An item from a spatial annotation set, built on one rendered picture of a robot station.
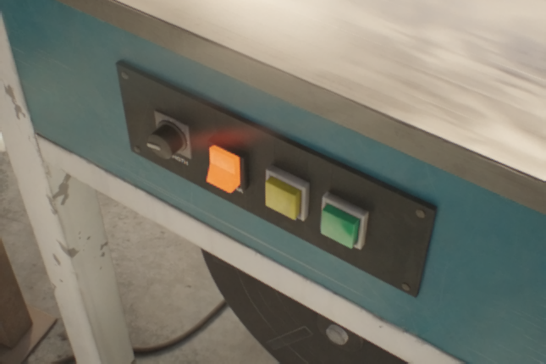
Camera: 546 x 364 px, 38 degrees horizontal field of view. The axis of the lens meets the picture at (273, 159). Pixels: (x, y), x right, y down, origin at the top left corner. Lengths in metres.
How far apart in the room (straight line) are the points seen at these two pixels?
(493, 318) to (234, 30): 0.25
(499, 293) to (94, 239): 0.50
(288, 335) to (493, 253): 0.59
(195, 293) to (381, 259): 0.76
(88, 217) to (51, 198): 0.07
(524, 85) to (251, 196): 0.21
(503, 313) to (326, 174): 0.14
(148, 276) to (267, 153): 0.79
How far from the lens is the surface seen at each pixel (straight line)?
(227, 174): 0.55
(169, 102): 0.57
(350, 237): 0.52
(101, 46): 0.59
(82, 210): 0.85
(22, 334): 1.27
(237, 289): 1.04
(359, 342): 0.90
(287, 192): 0.52
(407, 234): 0.51
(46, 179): 0.79
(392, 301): 0.57
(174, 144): 0.57
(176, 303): 1.27
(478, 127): 0.46
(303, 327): 1.01
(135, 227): 1.37
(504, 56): 0.51
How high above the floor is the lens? 1.03
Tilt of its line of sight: 45 degrees down
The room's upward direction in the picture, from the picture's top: straight up
